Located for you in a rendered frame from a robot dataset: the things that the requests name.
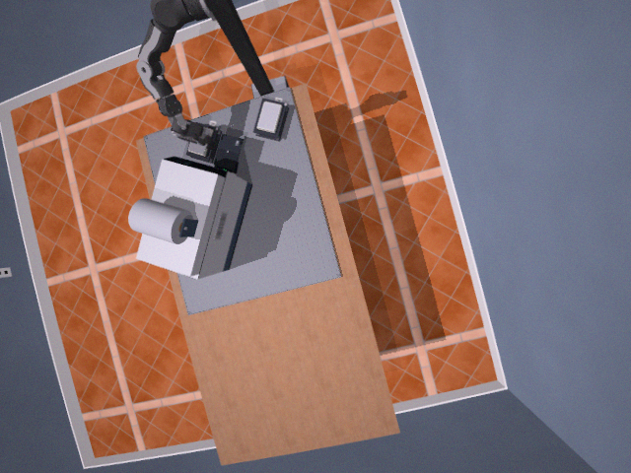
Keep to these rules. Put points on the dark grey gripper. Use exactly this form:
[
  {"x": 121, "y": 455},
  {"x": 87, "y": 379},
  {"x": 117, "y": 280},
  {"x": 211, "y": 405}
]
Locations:
[{"x": 194, "y": 131}]

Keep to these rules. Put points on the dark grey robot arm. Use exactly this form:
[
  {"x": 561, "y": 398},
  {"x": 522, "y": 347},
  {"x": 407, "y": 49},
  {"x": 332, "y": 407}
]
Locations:
[{"x": 170, "y": 16}]

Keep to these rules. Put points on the grey roll on bracket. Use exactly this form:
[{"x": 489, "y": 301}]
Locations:
[{"x": 156, "y": 219}]

